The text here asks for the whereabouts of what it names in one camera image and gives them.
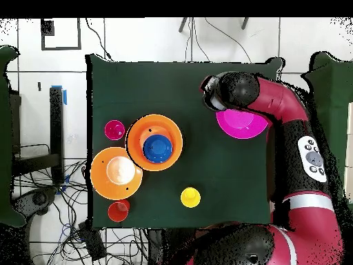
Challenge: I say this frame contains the large pink plastic bowl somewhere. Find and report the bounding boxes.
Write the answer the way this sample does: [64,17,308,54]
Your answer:
[215,108,270,139]

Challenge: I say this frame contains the green cloth side table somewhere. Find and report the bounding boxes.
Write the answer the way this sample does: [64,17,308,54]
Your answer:
[301,51,353,205]
[0,45,27,228]

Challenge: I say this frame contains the orange plastic cup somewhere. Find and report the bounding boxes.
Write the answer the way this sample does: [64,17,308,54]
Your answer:
[107,199,131,223]

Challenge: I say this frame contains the black metal frame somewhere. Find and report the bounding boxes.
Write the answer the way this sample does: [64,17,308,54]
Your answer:
[10,85,68,186]

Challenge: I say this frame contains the dark blue plastic bowl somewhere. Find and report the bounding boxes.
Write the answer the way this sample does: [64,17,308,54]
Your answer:
[142,134,174,164]

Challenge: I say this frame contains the camera tripod legs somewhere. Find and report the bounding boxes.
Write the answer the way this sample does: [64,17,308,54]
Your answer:
[178,17,250,33]

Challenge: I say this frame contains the black chair base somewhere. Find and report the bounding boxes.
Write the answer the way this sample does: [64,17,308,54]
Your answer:
[13,187,57,219]

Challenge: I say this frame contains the yellow plastic cup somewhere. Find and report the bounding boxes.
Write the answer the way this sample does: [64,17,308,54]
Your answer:
[180,186,202,208]

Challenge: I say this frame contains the black power strip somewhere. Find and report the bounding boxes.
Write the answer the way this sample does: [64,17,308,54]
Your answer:
[77,220,108,262]

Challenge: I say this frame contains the tangle of floor cables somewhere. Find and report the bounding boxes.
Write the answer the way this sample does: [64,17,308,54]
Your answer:
[13,159,150,265]

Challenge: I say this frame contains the crimson plastic cup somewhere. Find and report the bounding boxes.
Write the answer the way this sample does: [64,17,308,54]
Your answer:
[103,119,126,141]

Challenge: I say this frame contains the dark green tablecloth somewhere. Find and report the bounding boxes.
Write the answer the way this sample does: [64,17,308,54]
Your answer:
[85,54,285,231]

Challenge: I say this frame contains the large orange plastic bowl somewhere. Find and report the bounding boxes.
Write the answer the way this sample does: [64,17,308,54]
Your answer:
[125,113,183,173]
[90,146,143,201]

